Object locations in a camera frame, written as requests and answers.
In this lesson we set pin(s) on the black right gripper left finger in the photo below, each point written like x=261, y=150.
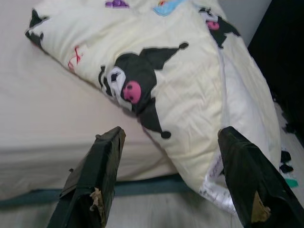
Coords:
x=90, y=185

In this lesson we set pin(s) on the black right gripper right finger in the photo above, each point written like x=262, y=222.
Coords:
x=249, y=185

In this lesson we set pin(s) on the cream cartoon print quilt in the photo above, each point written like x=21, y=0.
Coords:
x=185, y=83

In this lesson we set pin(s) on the mattress with white sheet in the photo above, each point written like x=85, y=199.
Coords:
x=47, y=118

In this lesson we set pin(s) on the black wardrobe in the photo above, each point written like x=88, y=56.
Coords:
x=285, y=59

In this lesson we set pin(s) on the teal bed frame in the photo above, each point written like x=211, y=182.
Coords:
x=147, y=187

